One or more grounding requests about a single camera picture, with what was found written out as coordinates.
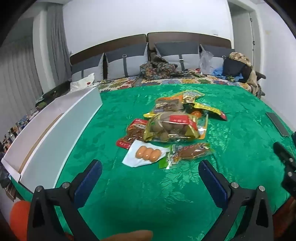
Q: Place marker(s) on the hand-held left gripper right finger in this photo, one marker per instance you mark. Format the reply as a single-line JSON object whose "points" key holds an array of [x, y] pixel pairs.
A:
{"points": [[211, 183]]}

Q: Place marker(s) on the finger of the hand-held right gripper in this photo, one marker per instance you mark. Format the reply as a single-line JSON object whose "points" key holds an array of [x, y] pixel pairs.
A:
{"points": [[283, 151]]}

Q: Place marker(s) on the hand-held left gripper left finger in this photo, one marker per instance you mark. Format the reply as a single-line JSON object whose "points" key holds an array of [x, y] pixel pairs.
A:
{"points": [[89, 183]]}

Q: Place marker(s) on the green-edged brown meat packet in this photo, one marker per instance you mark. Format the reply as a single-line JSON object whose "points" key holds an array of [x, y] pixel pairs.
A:
{"points": [[189, 151]]}

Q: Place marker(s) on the white cardboard box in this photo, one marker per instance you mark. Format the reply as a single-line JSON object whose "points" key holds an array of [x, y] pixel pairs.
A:
{"points": [[57, 132]]}

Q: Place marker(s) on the white packet with sausages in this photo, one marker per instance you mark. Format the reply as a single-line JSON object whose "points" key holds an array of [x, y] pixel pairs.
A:
{"points": [[148, 154]]}

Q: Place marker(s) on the gold braised egg packet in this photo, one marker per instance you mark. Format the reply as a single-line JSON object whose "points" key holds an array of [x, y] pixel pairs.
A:
{"points": [[171, 127]]}

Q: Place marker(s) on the red brown snack packet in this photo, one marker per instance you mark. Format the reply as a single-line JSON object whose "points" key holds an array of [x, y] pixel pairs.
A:
{"points": [[135, 132]]}

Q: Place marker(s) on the orange drumstick snack packet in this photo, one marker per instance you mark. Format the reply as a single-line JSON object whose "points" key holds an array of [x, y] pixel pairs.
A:
{"points": [[197, 114]]}

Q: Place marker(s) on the yellow foil snack packet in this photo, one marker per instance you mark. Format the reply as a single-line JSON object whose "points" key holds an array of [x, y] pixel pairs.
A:
{"points": [[208, 110]]}

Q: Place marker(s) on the brown tofu snack packet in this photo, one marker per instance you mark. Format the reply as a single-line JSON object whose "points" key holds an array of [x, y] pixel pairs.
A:
{"points": [[167, 103]]}

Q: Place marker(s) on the yellow-bordered clear peanut packet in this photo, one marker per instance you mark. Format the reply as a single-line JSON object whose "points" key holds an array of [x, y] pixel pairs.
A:
{"points": [[188, 94]]}

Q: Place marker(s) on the person's left hand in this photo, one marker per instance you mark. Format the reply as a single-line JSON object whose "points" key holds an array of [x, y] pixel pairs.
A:
{"points": [[131, 236]]}

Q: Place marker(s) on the black smartphone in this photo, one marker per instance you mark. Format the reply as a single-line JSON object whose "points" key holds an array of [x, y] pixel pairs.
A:
{"points": [[278, 125]]}

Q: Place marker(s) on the green patterned blanket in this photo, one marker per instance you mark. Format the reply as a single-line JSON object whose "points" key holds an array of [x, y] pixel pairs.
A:
{"points": [[235, 148]]}

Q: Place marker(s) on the orange round object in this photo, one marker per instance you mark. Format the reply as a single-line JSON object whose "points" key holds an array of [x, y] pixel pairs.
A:
{"points": [[19, 217]]}

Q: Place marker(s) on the black chair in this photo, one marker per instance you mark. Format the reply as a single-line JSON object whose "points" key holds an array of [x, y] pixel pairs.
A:
{"points": [[260, 76]]}

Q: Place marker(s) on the dark cloth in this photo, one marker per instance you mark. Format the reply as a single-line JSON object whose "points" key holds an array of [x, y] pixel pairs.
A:
{"points": [[50, 95]]}

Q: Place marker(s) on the black bag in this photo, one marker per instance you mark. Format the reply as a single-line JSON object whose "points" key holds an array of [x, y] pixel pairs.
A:
{"points": [[235, 68]]}

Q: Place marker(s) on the blue cloth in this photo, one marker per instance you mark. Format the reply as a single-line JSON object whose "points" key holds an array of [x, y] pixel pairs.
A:
{"points": [[218, 73]]}

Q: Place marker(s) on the eyeglasses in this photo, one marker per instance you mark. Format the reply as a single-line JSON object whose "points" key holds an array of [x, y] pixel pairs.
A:
{"points": [[104, 81]]}

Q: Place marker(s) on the clear plastic bag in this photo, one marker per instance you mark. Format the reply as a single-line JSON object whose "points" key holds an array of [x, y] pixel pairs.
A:
{"points": [[206, 62]]}

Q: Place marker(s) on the dark floral crumpled blanket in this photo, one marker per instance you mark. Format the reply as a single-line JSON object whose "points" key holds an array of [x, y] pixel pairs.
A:
{"points": [[159, 69]]}

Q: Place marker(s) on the white door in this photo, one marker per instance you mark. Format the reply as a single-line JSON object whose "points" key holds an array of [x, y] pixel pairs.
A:
{"points": [[241, 27]]}

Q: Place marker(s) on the grey curtain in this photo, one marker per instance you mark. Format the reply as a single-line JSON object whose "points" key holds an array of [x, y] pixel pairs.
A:
{"points": [[23, 64]]}

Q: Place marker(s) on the white wall outlet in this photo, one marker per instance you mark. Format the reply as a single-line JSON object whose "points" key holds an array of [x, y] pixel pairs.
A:
{"points": [[215, 32]]}

